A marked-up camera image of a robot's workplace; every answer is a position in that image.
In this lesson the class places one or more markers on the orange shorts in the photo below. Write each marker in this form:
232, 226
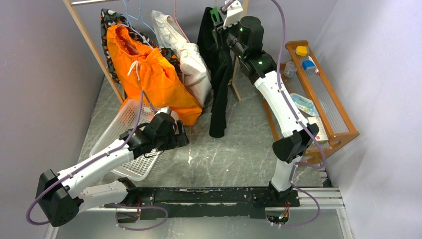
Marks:
141, 68

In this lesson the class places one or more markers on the red white marker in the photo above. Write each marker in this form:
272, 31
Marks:
315, 66

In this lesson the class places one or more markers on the patterned dark shorts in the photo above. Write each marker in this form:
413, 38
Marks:
110, 18

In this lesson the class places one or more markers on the green plastic hanger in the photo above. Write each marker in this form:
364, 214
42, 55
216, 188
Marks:
215, 15

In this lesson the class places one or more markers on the white shorts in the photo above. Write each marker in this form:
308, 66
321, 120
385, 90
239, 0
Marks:
196, 76

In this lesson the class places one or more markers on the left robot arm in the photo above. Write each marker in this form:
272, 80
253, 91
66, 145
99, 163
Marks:
62, 195

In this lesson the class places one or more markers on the pink hanger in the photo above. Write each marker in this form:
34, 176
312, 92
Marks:
178, 23

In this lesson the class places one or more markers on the blue eraser block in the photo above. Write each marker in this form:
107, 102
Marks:
307, 65

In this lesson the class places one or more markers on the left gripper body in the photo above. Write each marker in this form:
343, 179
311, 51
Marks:
179, 138

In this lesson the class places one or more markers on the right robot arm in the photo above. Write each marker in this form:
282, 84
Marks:
243, 35

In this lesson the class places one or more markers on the small plastic bottle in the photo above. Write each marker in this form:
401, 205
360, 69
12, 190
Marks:
290, 69

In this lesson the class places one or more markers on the blue wire hanger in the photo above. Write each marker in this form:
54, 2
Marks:
135, 21

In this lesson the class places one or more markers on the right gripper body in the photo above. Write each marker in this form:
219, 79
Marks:
225, 36

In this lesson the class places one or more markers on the black shorts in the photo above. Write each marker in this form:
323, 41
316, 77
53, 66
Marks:
219, 62

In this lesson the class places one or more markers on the yellow sponge block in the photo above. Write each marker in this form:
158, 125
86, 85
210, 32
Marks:
302, 51

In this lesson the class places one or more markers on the orange wooden shelf rack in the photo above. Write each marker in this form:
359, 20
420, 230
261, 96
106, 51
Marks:
337, 124

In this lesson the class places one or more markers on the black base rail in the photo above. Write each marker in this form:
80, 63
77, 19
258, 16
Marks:
208, 202

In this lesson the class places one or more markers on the wooden clothes rack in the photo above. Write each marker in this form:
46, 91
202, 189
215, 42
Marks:
70, 7

